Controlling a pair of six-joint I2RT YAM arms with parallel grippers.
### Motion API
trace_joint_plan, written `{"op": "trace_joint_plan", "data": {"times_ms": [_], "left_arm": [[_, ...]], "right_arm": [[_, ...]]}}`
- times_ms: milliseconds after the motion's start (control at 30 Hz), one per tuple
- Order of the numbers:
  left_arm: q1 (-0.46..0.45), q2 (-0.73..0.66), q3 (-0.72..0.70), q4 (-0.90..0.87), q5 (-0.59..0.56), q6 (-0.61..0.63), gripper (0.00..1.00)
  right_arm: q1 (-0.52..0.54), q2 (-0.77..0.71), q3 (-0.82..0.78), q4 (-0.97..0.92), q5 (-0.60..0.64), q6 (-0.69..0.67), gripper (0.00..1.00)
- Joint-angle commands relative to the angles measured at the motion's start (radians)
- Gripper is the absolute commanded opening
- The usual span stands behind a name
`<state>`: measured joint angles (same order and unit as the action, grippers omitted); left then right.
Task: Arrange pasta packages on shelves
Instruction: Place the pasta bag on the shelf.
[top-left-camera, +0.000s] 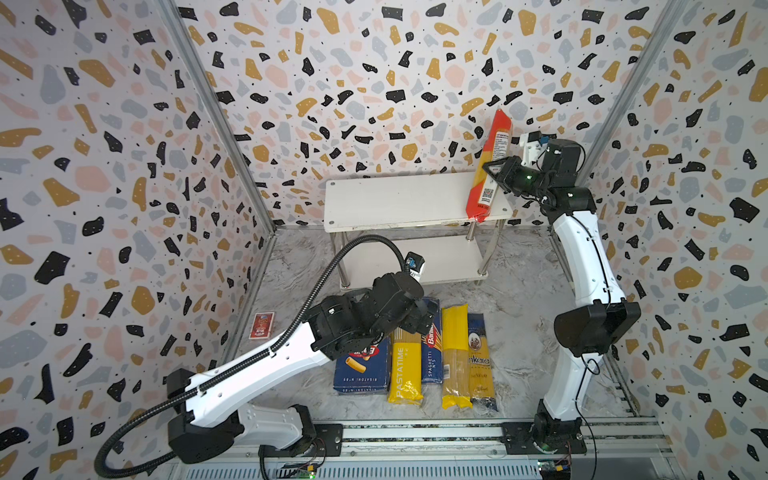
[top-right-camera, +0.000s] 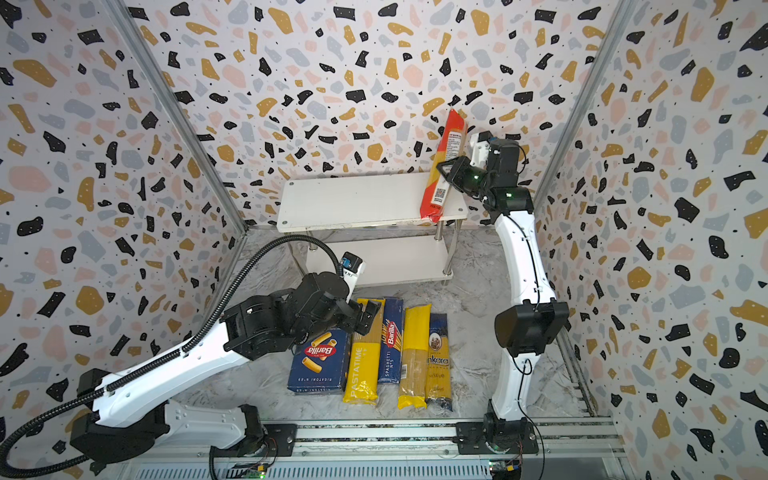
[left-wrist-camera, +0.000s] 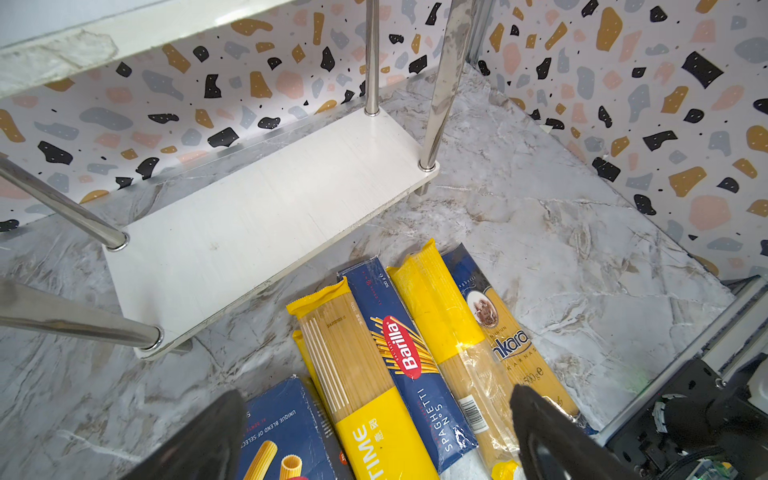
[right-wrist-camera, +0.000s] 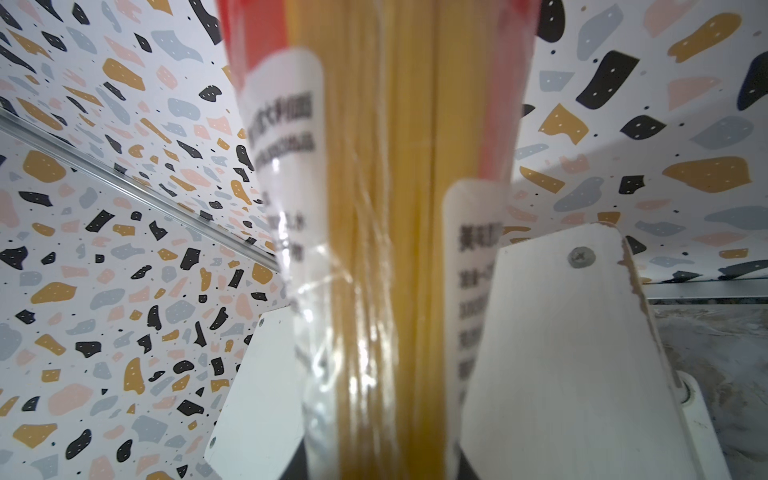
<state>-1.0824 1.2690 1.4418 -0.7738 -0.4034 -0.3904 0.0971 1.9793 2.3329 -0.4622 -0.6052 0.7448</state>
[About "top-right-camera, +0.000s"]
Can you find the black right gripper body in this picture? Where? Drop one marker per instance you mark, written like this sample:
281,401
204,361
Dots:
490,186

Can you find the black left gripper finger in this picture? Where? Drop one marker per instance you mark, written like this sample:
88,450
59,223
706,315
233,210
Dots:
369,311
355,318

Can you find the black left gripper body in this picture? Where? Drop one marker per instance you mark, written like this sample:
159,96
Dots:
342,319

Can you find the red spaghetti bag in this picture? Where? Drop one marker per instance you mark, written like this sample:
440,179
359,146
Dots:
437,188

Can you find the yellow Pastatime spaghetti bag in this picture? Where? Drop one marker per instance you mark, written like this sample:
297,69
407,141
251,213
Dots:
362,378

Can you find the yellow clear spaghetti bag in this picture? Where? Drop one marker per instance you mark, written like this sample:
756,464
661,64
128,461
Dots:
412,388

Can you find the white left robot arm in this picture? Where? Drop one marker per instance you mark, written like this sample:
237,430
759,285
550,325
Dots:
138,410

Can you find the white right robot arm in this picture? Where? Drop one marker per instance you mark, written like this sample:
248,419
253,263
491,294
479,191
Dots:
523,331

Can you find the blue Barilla spaghetti box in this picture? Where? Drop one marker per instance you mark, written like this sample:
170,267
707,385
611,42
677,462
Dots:
390,359

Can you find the blue Barilla rigatoni box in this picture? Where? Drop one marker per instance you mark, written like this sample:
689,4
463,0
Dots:
321,364

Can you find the white two-tier shelf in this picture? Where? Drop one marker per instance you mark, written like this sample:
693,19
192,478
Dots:
352,203

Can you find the blue Ankara spaghetti bag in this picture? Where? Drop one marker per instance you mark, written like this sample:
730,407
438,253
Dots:
438,382

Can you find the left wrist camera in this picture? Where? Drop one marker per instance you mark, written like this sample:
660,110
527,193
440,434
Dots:
353,267

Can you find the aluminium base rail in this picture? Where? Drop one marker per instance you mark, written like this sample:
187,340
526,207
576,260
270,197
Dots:
548,448

